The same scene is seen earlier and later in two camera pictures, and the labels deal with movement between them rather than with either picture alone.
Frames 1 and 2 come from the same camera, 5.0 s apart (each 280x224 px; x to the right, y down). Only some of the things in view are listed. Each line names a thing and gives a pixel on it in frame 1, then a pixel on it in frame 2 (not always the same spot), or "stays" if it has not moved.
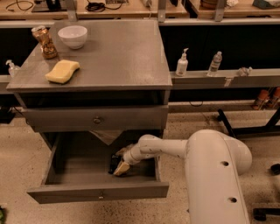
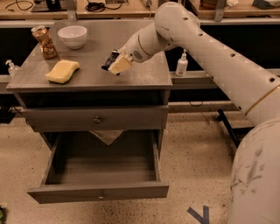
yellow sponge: (62, 71) stays
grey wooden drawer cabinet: (94, 75) stays
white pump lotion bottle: (182, 64) stays
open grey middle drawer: (78, 171) stays
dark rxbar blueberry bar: (115, 161) → (111, 59)
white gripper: (130, 157) → (131, 50)
